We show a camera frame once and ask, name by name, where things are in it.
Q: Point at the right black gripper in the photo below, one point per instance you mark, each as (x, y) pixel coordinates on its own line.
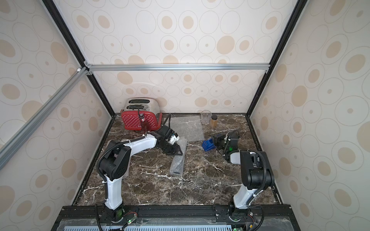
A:
(218, 141)

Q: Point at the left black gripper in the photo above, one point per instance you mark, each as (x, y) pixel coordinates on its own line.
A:
(169, 143)

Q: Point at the blue tape dispenser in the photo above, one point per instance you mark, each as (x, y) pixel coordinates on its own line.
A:
(208, 145)

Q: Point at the purple drink bottle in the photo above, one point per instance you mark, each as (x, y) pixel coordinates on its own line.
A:
(177, 165)

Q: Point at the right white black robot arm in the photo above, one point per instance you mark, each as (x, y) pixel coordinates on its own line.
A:
(256, 172)

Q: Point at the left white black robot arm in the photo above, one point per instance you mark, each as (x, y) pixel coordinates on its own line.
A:
(115, 162)

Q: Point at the brown spice jar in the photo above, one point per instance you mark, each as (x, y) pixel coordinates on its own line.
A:
(213, 121)

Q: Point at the clear drinking glass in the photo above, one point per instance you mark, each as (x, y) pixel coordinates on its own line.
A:
(205, 117)

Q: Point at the red drink bottle back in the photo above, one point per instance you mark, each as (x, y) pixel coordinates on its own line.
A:
(145, 126)

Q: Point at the red perforated plastic basket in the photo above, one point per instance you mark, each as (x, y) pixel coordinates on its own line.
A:
(134, 119)

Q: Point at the silver toaster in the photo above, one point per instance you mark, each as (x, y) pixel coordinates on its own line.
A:
(142, 104)

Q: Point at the horizontal aluminium bar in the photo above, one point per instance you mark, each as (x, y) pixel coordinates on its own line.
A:
(92, 68)

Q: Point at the left diagonal aluminium bar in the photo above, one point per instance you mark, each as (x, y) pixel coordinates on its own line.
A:
(16, 142)

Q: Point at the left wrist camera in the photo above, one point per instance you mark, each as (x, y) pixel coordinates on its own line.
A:
(174, 138)

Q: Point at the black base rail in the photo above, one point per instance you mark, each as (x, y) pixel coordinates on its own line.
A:
(177, 218)

